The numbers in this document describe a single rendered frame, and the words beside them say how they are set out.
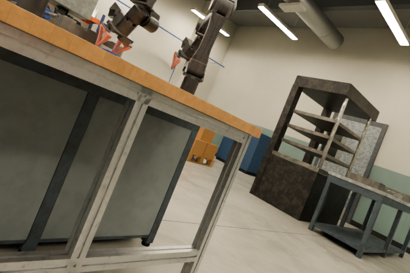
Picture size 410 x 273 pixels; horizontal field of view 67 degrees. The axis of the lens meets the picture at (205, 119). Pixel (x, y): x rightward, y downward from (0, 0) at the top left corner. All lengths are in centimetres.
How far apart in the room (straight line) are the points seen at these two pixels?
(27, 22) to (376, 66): 755
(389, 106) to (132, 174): 649
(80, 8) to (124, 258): 157
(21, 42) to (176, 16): 881
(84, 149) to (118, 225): 46
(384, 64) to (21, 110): 737
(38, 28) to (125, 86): 26
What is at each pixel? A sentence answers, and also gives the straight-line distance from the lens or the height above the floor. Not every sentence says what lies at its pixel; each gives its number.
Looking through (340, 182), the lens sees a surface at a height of 71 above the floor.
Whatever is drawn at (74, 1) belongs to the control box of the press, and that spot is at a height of 112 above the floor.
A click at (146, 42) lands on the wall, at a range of 901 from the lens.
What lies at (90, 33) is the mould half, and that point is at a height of 88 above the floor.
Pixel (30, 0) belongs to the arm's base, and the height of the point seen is 84.
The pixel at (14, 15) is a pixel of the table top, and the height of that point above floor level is 78.
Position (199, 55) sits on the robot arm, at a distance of 123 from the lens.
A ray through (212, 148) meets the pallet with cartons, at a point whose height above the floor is 36.
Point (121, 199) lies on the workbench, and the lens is 154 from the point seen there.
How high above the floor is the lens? 72
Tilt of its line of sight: 1 degrees up
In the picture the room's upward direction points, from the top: 22 degrees clockwise
